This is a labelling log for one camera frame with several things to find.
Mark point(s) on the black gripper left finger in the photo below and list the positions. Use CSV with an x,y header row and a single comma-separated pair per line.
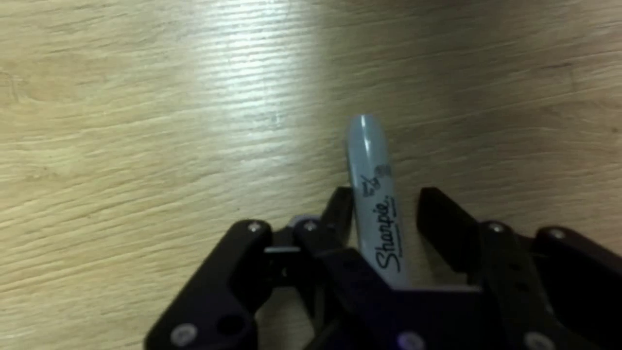
x,y
259,273

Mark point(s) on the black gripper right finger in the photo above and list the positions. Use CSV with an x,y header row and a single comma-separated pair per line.
x,y
517,273

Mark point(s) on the grey Sharpie marker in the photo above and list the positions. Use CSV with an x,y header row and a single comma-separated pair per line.
x,y
379,207

